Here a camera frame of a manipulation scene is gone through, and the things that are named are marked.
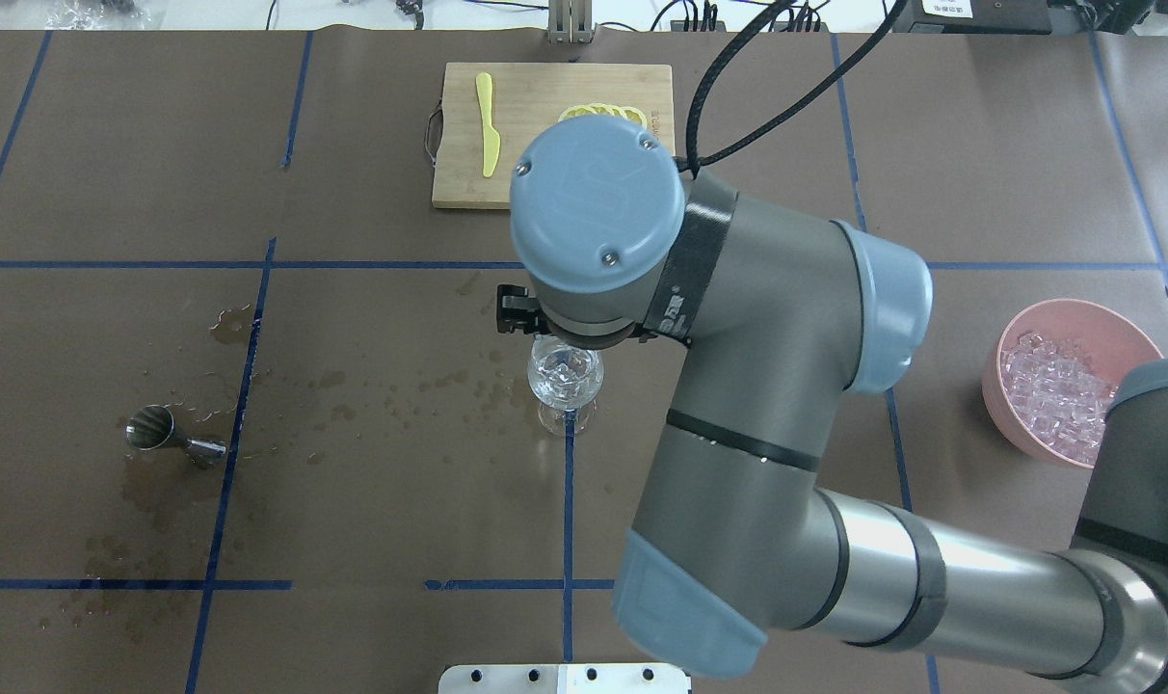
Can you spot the clear wine glass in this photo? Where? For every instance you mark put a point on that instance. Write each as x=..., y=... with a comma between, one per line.
x=566, y=380

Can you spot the pink bowl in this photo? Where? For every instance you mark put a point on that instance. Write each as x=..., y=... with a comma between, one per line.
x=1117, y=344

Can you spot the bamboo cutting board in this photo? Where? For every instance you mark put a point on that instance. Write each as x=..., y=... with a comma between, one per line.
x=528, y=99

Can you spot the yellow plastic knife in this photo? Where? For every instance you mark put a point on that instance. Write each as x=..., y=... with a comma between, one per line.
x=490, y=137

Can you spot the aluminium frame post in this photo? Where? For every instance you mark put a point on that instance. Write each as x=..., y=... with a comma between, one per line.
x=570, y=22

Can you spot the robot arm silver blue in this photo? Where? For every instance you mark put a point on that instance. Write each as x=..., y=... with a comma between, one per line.
x=782, y=314

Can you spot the lemon slice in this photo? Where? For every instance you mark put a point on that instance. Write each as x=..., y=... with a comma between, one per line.
x=589, y=109
x=632, y=114

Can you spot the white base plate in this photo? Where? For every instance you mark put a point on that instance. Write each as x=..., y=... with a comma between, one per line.
x=613, y=677

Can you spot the ice cubes pile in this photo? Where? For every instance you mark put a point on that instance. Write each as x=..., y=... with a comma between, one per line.
x=1056, y=392

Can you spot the black box with label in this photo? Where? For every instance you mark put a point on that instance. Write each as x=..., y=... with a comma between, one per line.
x=974, y=17

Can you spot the steel double jigger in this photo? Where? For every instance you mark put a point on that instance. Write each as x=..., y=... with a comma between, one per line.
x=154, y=427

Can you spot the plastic bag clutter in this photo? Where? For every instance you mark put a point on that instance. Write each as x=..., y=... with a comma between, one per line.
x=105, y=15

